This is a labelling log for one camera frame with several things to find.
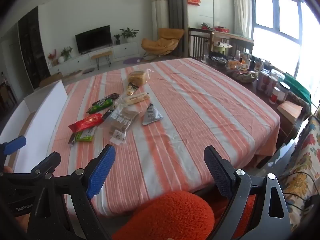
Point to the wooden slatted chair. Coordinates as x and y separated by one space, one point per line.
198 45

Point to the person's left hand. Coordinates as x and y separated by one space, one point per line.
7 169

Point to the wooden-top stool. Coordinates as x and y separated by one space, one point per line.
101 55

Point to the black snack packet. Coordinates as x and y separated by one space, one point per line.
108 113

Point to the dark-framed window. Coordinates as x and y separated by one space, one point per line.
275 30

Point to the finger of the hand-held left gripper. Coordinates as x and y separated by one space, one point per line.
47 162
15 145

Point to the brown cardboard box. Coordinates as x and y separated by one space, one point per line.
51 80
290 110

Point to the orange striped tablecloth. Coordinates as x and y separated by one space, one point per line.
187 110

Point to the brown snack bar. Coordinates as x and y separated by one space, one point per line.
72 139

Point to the white standing air conditioner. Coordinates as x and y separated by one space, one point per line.
159 12

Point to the red and white can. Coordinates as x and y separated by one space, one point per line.
262 82
272 86

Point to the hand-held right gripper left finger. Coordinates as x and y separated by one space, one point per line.
100 172

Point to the white TV cabinet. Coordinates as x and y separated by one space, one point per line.
120 51

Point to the white curtain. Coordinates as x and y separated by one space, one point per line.
241 7

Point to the green plastic stool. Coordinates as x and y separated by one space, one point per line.
218 47

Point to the dark brown biscuit pack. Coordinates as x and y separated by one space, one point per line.
110 96

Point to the small potted plant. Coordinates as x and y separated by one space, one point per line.
117 39

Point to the red snack packet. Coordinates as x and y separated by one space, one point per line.
87 122

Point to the glass jar with black lid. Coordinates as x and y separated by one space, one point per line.
282 93

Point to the orange fleece clothing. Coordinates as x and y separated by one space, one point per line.
165 217

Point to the red flower arrangement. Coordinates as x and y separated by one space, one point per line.
52 56

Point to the clear bag of brown biscuits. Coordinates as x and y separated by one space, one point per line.
122 122

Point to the green biscuit pack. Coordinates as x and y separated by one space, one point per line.
100 106

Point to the bagged toast bread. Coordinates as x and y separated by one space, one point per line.
138 77

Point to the black basket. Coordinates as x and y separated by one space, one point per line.
218 58

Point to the purple floor mat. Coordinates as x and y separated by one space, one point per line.
132 60

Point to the green cloth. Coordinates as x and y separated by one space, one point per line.
298 87

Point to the dark wooden chair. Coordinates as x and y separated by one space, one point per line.
241 45

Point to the leafy green plant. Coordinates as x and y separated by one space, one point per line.
66 52

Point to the grey triangular packet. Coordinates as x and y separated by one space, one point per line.
151 116

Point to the wicker basket of snacks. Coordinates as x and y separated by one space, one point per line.
241 73

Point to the floral chair cover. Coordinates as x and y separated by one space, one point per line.
302 162

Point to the green and white snack packet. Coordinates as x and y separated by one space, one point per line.
86 135

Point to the yellow-green snack packet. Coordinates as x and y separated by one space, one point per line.
132 90

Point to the white round vase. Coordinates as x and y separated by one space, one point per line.
61 60

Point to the grey curtain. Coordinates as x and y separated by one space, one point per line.
176 17

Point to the yellow rocking chair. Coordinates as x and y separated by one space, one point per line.
162 42

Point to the black television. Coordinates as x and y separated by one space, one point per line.
93 39

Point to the white cardboard box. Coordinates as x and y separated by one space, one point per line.
37 115

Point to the large potted plant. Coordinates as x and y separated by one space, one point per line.
129 33

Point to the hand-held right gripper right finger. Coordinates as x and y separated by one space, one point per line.
220 172

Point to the dark display cabinet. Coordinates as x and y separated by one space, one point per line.
32 50

